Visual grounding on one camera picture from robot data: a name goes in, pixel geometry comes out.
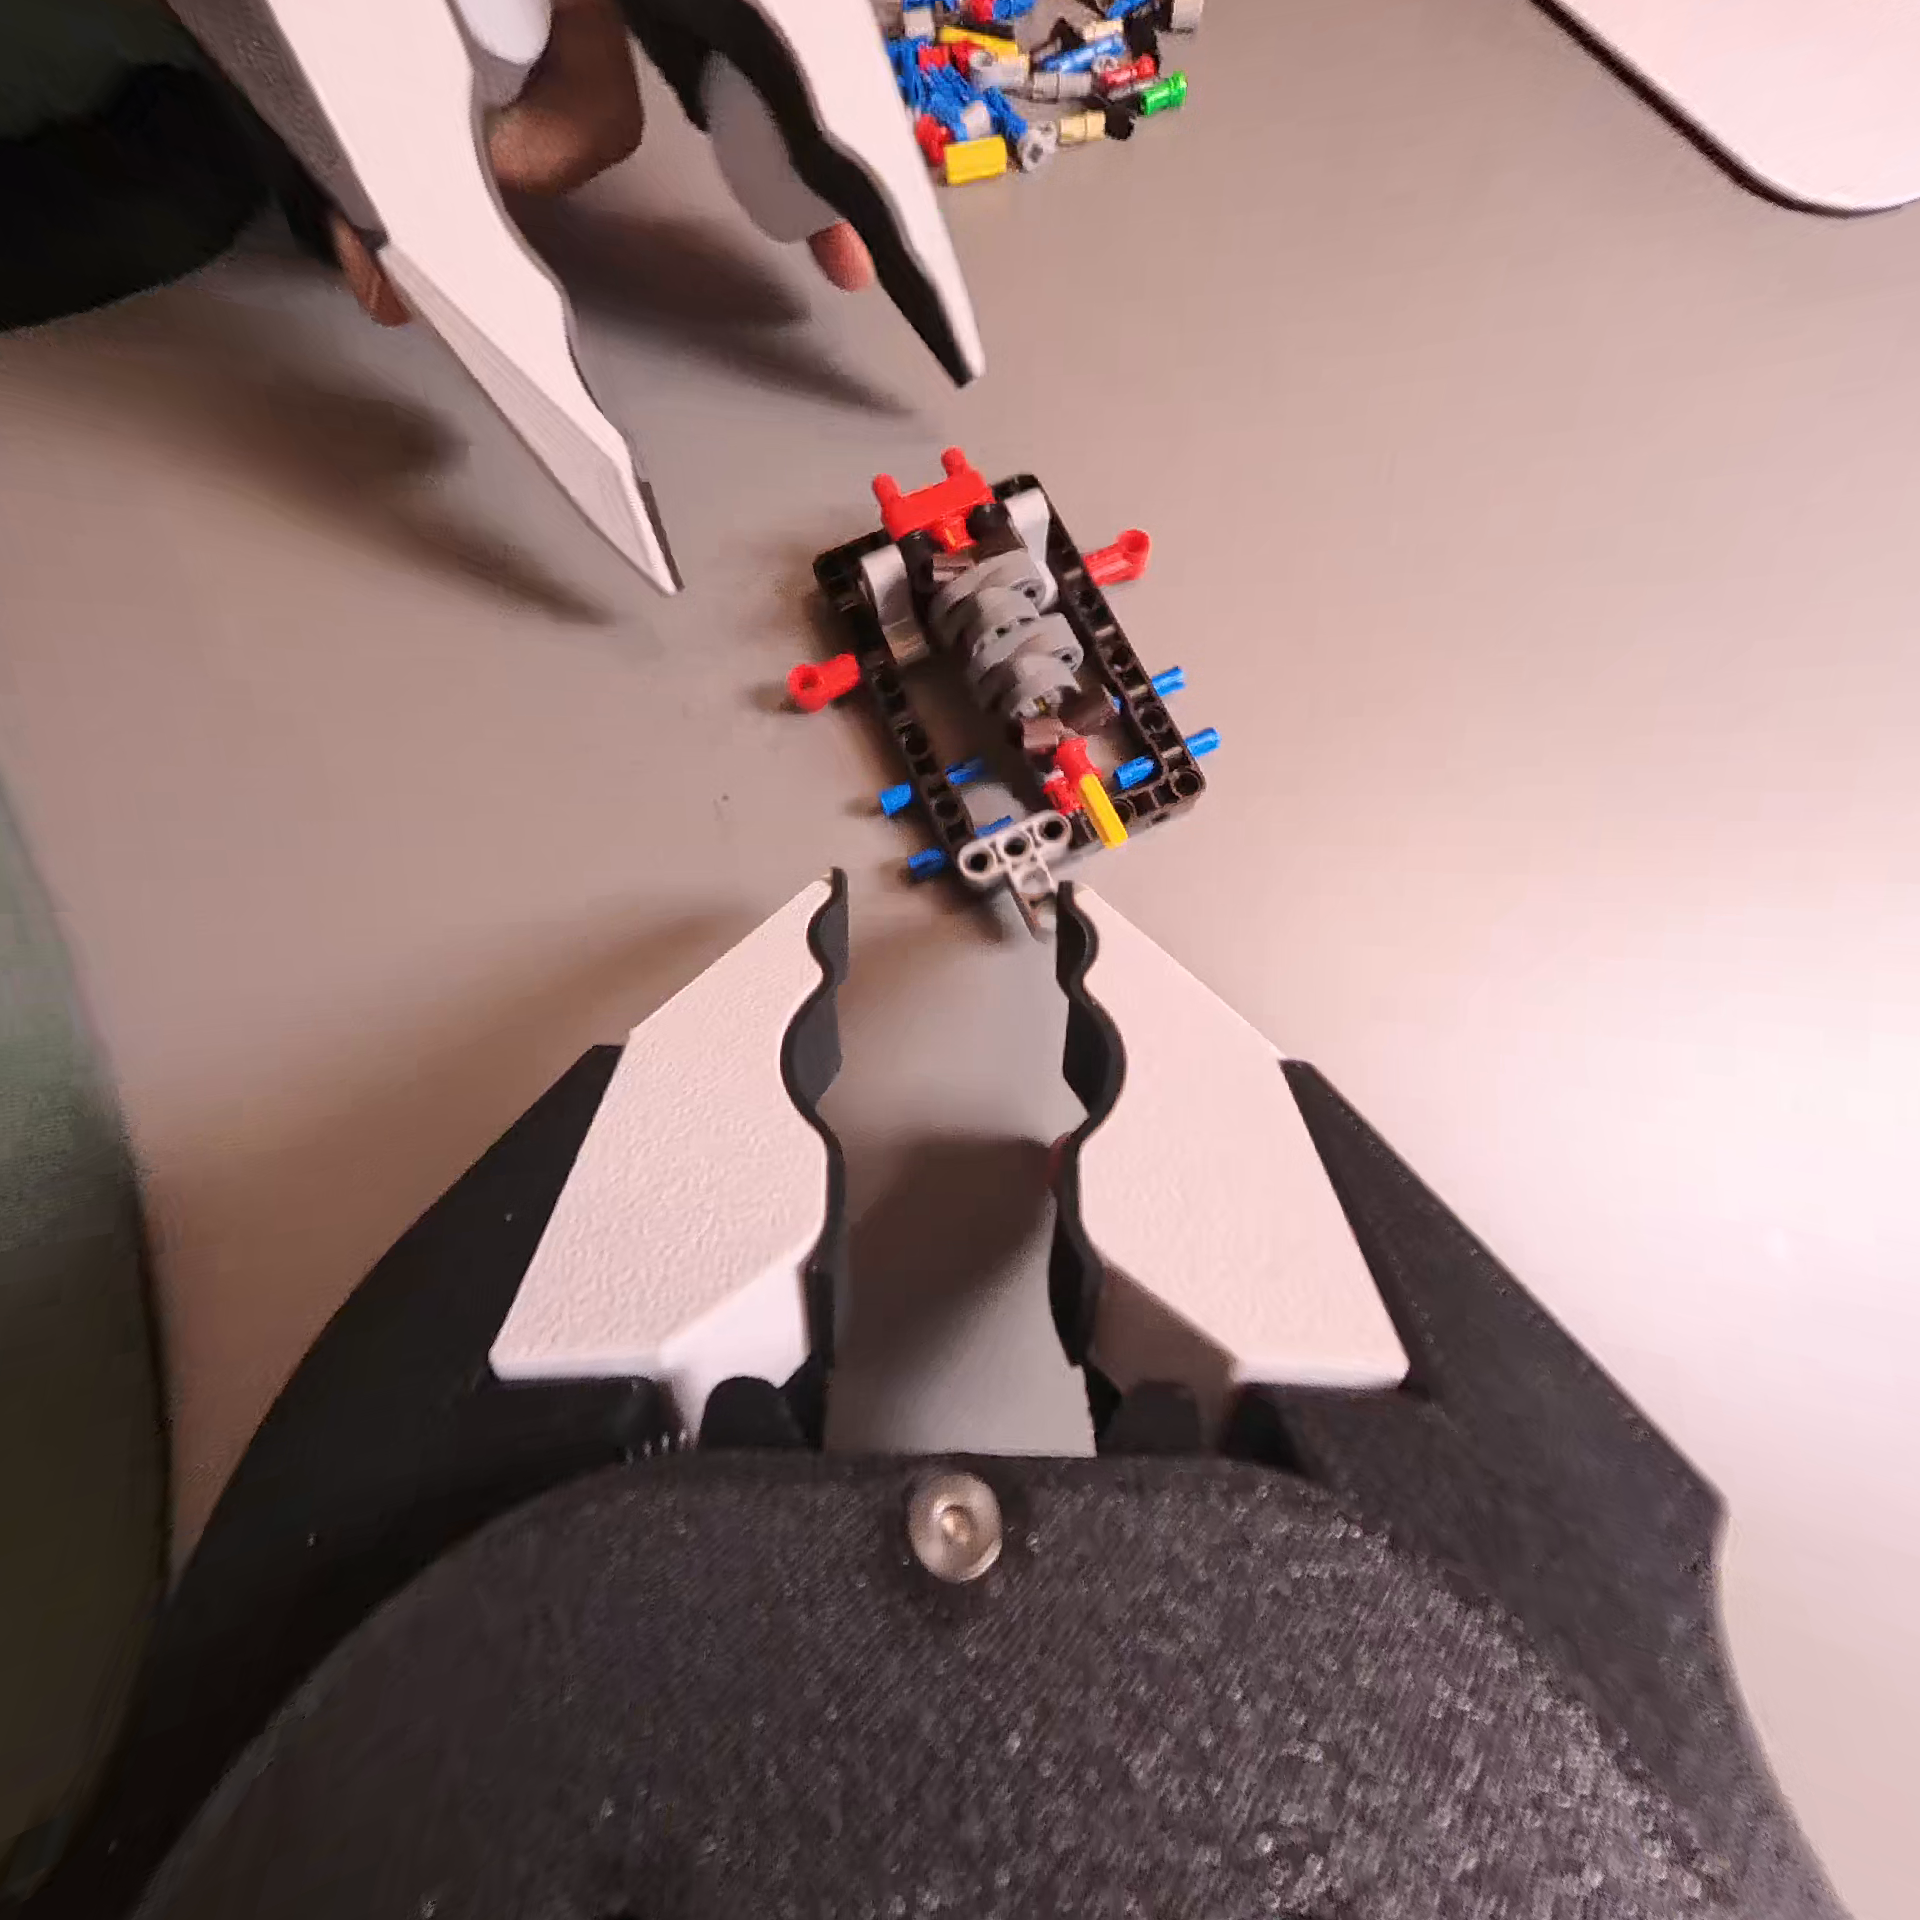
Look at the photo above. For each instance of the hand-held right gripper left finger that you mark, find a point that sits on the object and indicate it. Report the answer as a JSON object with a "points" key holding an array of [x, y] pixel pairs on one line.
{"points": [[689, 1198]]}

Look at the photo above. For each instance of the grey T-shaped lego beam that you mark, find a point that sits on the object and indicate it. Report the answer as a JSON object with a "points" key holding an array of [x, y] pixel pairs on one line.
{"points": [[1022, 858]]}

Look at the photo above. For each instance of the pile of small lego connectors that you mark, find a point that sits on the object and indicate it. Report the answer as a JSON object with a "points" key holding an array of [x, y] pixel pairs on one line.
{"points": [[1036, 87]]}

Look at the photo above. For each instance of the person's left hand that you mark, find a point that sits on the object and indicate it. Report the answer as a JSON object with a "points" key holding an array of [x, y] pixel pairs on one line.
{"points": [[577, 119]]}

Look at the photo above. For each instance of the black lego chassis frame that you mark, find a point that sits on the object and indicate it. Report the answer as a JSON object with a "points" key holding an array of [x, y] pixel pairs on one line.
{"points": [[1006, 658]]}

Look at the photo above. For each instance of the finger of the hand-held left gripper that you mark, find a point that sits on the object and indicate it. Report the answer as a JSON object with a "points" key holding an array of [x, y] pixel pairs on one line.
{"points": [[420, 226], [871, 166]]}

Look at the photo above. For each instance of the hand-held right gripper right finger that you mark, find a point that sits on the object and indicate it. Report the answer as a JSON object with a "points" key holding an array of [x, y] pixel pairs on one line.
{"points": [[1218, 1198]]}

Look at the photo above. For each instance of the person's green sweatshirt torso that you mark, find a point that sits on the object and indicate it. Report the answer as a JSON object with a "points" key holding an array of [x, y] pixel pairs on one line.
{"points": [[60, 1349]]}

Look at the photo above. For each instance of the white book stand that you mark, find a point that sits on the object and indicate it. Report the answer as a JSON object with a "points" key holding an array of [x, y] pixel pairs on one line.
{"points": [[1756, 87]]}

